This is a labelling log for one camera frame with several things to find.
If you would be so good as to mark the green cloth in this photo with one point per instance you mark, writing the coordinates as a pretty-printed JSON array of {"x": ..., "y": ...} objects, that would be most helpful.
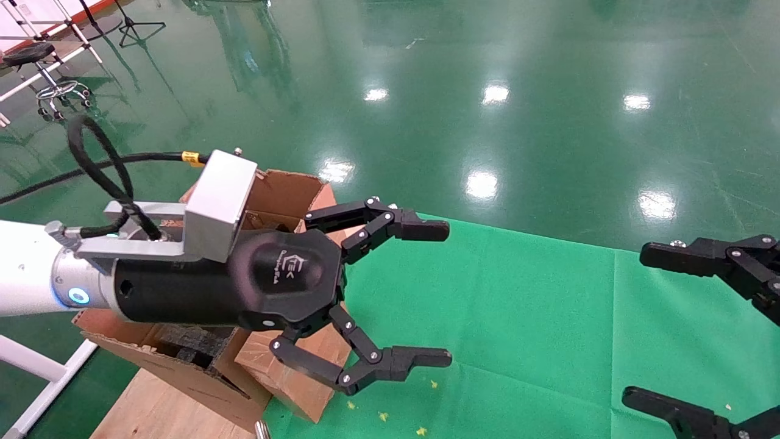
[{"x": 518, "y": 335}]

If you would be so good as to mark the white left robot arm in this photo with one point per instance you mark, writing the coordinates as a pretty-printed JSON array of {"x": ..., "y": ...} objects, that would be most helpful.
[{"x": 30, "y": 268}]

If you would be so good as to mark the white table frame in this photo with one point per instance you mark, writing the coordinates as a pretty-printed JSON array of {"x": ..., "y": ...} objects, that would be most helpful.
[{"x": 49, "y": 372}]

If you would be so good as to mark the white metal rack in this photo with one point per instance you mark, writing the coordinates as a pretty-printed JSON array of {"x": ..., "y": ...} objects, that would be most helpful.
[{"x": 67, "y": 24}]

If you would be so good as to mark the black foam insert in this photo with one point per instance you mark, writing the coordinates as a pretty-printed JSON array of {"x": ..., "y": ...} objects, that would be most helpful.
[{"x": 195, "y": 341}]

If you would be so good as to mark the large open cardboard carton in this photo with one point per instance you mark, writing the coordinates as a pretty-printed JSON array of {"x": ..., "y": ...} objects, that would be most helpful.
[{"x": 183, "y": 378}]

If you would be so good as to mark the black round base stand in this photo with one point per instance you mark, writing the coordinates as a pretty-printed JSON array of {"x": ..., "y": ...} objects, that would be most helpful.
[{"x": 100, "y": 27}]

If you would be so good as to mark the small brown cardboard box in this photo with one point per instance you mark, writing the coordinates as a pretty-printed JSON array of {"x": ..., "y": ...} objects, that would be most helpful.
[{"x": 298, "y": 390}]

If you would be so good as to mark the black wheeled stool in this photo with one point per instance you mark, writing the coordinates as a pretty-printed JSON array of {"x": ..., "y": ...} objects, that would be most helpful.
[{"x": 27, "y": 53}]

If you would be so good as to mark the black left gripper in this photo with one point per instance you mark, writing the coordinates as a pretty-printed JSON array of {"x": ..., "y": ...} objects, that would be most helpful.
[{"x": 201, "y": 292}]

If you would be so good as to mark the black tripod stand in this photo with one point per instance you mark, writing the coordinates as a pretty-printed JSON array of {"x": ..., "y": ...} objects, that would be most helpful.
[{"x": 131, "y": 25}]

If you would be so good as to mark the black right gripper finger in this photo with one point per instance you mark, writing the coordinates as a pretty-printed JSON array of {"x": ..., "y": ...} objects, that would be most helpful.
[
  {"x": 688, "y": 417},
  {"x": 701, "y": 256}
]

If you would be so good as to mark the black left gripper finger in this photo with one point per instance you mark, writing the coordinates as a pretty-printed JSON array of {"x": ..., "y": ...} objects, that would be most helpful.
[
  {"x": 402, "y": 225},
  {"x": 390, "y": 363}
]

